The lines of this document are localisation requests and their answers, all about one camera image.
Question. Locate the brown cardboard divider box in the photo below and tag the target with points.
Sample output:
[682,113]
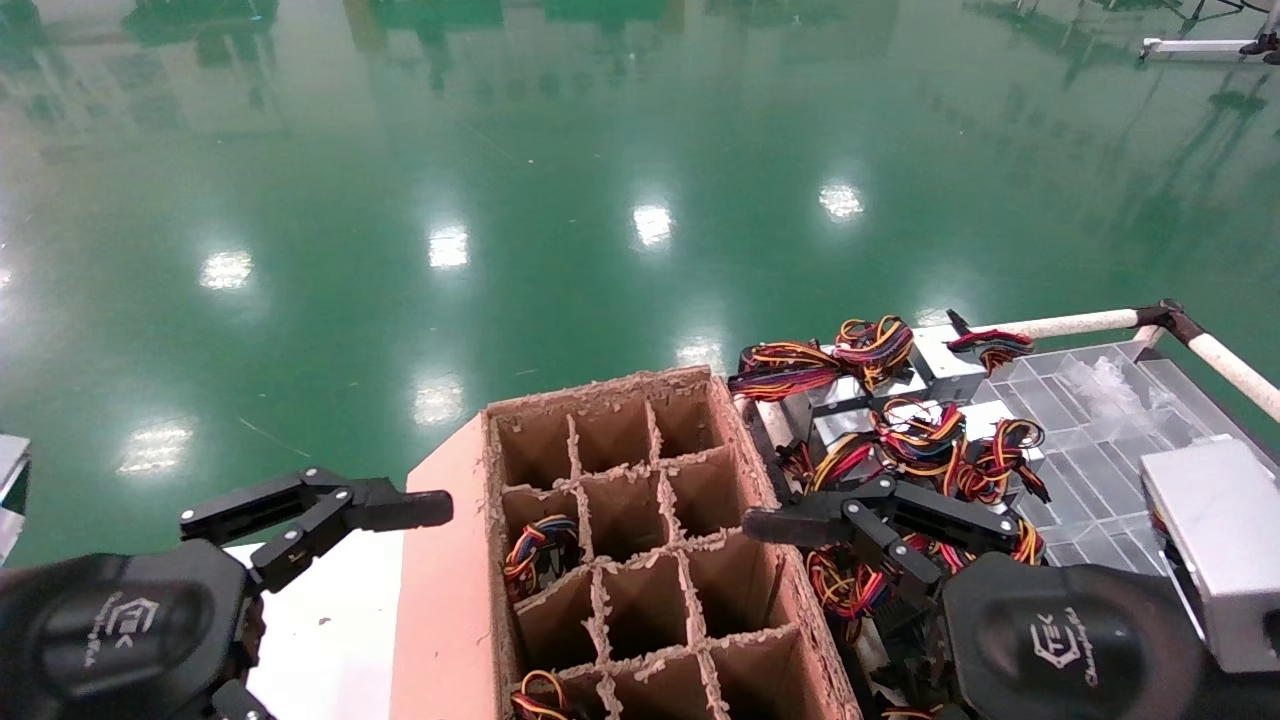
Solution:
[640,480]

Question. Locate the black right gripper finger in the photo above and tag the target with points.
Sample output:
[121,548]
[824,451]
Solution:
[900,515]
[930,695]

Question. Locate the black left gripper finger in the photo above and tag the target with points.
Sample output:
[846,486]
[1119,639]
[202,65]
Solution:
[240,705]
[330,505]

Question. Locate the white stand frame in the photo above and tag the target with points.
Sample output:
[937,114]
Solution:
[1190,47]

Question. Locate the clear plastic bag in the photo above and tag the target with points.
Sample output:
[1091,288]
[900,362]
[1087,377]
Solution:
[1105,385]

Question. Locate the silver power supply box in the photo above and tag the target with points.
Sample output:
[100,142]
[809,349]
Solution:
[1220,540]

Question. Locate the clear plastic compartment tray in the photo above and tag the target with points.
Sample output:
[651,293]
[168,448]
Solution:
[1090,450]

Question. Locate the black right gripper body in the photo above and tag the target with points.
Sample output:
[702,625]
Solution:
[1070,650]

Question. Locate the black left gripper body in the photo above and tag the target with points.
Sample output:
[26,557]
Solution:
[110,630]

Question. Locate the silver metal box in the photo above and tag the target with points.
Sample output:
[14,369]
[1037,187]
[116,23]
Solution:
[10,470]

